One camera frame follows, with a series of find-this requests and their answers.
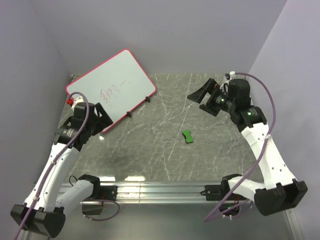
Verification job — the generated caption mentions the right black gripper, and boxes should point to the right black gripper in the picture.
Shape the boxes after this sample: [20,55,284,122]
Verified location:
[187,78,236,117]

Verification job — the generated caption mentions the green whiteboard eraser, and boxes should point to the green whiteboard eraser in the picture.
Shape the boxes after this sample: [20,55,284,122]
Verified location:
[182,129,194,144]

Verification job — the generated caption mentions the pink-framed whiteboard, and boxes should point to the pink-framed whiteboard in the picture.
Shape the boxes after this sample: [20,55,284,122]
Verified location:
[65,49,156,133]

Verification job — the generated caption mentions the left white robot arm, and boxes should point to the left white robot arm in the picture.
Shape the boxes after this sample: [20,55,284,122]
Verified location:
[10,102,113,238]

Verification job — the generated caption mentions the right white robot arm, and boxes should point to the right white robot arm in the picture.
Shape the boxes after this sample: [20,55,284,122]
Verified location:
[187,78,308,222]

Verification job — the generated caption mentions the left wrist camera red-white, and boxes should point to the left wrist camera red-white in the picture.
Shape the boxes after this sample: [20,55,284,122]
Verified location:
[66,96,84,109]

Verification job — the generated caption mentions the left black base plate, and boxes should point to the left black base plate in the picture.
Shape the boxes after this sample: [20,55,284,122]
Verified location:
[96,185,118,201]

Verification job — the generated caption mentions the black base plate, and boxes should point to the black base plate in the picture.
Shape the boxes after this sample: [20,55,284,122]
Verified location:
[96,185,118,201]
[200,184,226,201]

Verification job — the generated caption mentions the aluminium mounting rail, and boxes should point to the aluminium mounting rail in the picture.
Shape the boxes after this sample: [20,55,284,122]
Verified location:
[58,181,253,205]

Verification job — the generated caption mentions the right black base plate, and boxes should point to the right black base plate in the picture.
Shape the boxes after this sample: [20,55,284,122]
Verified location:
[200,184,226,201]

